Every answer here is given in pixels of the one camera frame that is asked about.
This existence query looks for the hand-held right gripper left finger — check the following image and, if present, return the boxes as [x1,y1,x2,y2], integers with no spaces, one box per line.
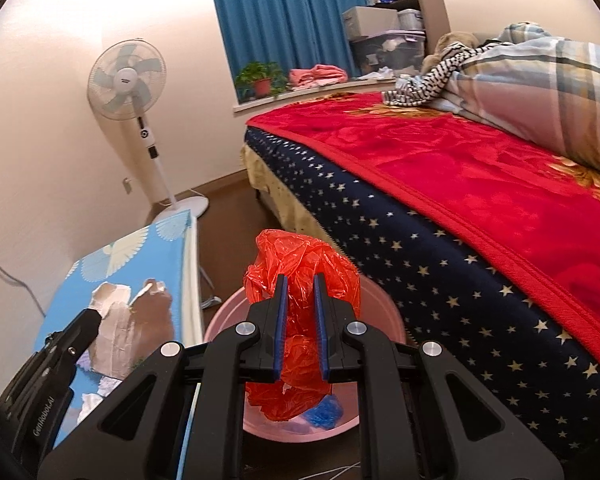
[36,274,290,480]

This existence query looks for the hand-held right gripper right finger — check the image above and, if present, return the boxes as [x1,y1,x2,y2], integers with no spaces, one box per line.
[312,272,566,480]

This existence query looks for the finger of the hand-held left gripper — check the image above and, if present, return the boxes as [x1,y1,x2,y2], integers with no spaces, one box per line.
[45,307,104,376]

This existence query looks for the silver foil wrapper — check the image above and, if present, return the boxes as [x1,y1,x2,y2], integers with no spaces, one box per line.
[77,279,176,378]

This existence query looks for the pink plastic bin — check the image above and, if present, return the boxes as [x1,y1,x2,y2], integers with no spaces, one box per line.
[202,285,408,443]

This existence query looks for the red plastic bag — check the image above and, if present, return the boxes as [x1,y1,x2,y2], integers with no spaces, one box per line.
[244,229,362,422]

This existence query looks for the crumpled white tissue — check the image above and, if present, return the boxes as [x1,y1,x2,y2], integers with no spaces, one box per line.
[77,392,106,424]

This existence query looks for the blue crumpled plastic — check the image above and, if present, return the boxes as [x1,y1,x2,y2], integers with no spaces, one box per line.
[302,394,344,429]

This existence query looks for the blue printed tablecloth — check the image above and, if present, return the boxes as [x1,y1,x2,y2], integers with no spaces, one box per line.
[32,210,203,480]

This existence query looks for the navy star bed sheet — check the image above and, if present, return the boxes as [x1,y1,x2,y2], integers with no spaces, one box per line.
[244,127,600,466]

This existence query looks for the beige star bed skirt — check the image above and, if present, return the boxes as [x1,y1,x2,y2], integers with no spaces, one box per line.
[242,147,331,241]

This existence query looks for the red floral blanket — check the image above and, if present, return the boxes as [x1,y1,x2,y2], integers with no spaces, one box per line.
[247,91,600,386]

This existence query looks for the white windowsill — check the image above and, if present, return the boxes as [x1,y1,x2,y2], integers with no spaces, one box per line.
[232,77,396,114]

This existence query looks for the white standing fan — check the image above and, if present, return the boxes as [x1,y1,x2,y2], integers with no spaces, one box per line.
[86,38,211,223]

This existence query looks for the potted green plant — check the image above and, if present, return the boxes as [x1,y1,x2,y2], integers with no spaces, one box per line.
[234,61,288,101]

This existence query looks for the pink folded clothes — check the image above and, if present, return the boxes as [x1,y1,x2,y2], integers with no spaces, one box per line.
[289,64,350,92]

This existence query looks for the striped garment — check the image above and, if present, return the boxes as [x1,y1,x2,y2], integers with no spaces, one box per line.
[384,45,501,107]

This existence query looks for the clear storage bin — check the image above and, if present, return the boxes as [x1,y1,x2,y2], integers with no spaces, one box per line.
[350,30,427,78]

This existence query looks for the grey storage box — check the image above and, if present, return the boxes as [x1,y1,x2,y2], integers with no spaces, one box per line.
[341,6,400,41]

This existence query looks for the beige plush toy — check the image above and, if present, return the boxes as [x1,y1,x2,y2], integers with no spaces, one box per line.
[422,31,481,73]

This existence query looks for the blue curtain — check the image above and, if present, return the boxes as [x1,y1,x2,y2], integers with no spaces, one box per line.
[207,0,388,103]

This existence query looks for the plaid quilt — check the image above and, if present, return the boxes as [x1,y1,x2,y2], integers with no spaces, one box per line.
[432,22,600,178]

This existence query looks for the white lidded box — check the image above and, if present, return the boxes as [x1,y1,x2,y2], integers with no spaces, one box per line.
[397,8,425,32]

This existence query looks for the grey wall cable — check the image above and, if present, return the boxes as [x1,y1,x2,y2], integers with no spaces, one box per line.
[0,232,48,318]

